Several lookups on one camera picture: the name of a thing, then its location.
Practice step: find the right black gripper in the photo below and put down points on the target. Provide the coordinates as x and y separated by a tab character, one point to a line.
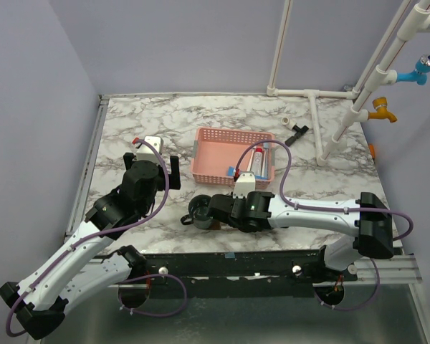
229	197

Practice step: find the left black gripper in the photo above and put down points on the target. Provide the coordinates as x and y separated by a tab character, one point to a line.
175	182

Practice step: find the blue toothpaste tube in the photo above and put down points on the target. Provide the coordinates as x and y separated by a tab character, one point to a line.
231	171

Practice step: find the dark green mug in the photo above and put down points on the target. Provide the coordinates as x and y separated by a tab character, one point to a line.
198	213

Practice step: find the pink plastic basket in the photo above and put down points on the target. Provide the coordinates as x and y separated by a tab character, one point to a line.
216	149

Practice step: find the brown wooden oval tray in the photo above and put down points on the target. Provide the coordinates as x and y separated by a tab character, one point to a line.
216	225

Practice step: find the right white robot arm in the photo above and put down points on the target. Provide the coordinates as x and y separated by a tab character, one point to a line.
364	223

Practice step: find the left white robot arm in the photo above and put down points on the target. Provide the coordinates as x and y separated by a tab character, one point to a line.
40	302

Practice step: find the grey capped toothbrush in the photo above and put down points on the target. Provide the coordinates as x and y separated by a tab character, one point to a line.
265	165

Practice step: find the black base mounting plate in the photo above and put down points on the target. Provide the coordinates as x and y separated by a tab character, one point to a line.
232	275

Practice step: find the white pipe end cap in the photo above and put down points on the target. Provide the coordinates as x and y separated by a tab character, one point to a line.
288	123

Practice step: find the orange object at edge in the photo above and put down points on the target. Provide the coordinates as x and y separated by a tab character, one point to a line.
372	151

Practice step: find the yellow tap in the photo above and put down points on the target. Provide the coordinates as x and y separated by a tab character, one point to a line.
381	112

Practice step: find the blue tap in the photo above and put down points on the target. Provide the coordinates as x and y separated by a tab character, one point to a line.
420	72

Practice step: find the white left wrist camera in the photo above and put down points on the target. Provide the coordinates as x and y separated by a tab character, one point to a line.
144	153

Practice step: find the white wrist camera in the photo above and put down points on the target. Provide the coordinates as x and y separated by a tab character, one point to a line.
245	184
144	153

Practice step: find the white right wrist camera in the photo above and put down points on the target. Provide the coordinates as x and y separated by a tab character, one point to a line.
245	184

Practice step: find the aluminium rail frame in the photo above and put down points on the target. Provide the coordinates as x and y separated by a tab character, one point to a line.
78	209

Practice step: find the black valve handle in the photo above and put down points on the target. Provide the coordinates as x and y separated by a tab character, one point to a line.
299	132

